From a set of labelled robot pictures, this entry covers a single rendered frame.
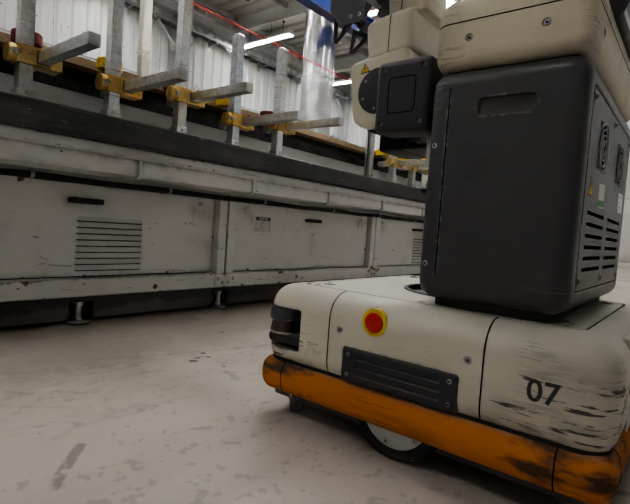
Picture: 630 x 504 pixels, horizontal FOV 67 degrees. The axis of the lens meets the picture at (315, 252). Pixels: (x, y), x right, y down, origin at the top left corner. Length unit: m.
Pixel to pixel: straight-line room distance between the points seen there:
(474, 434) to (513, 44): 0.61
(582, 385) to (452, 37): 0.59
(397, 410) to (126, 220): 1.37
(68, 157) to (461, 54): 1.16
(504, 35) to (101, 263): 1.52
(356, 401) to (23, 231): 1.27
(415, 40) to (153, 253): 1.32
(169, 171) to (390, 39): 0.94
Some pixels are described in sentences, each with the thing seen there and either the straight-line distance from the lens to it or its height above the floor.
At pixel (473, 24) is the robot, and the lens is 0.91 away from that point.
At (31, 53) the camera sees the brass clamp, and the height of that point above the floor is 0.82.
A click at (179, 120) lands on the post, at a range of 1.80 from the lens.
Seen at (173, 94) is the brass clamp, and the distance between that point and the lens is 1.79.
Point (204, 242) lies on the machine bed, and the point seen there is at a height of 0.30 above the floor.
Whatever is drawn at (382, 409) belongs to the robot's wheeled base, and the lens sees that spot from 0.89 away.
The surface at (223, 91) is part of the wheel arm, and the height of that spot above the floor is 0.83.
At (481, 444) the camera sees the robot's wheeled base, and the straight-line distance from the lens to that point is 0.83.
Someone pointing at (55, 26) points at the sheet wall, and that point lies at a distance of 9.78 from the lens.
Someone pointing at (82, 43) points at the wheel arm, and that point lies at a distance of 1.36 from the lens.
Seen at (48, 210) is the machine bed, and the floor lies 0.40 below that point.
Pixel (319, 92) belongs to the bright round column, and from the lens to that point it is 7.34.
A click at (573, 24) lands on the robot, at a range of 0.86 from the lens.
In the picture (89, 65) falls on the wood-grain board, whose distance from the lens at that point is 1.84.
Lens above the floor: 0.41
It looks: 3 degrees down
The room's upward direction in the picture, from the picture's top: 4 degrees clockwise
